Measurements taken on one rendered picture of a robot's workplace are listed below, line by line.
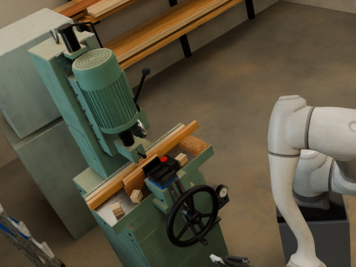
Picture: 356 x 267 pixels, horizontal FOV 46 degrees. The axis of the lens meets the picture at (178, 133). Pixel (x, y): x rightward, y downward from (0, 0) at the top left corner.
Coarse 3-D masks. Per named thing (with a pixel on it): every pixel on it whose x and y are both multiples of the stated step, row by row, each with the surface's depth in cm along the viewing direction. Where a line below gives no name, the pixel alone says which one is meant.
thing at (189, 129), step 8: (184, 128) 206; (192, 128) 208; (176, 136) 203; (184, 136) 206; (168, 144) 200; (176, 144) 204; (160, 152) 199; (112, 184) 188; (120, 184) 189; (104, 192) 185; (112, 192) 188; (96, 200) 183; (104, 200) 186
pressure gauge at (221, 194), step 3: (219, 186) 204; (222, 186) 203; (225, 186) 204; (216, 189) 204; (219, 189) 203; (222, 189) 204; (225, 189) 205; (219, 192) 202; (222, 192) 204; (225, 192) 206; (219, 195) 203; (222, 195) 205; (225, 195) 206
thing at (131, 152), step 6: (114, 144) 191; (120, 144) 187; (138, 144) 184; (120, 150) 190; (126, 150) 184; (132, 150) 182; (138, 150) 184; (144, 150) 186; (126, 156) 189; (132, 156) 183; (138, 156) 185
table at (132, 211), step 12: (192, 156) 194; (204, 156) 196; (180, 168) 190; (192, 168) 194; (120, 192) 188; (144, 192) 184; (108, 204) 184; (120, 204) 182; (132, 204) 180; (144, 204) 181; (156, 204) 181; (96, 216) 187; (108, 216) 178; (120, 216) 176; (132, 216) 179; (120, 228) 176
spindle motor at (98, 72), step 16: (80, 64) 159; (96, 64) 155; (112, 64) 158; (80, 80) 158; (96, 80) 156; (112, 80) 159; (96, 96) 161; (112, 96) 162; (128, 96) 169; (96, 112) 168; (112, 112) 166; (128, 112) 170; (112, 128) 170; (128, 128) 172
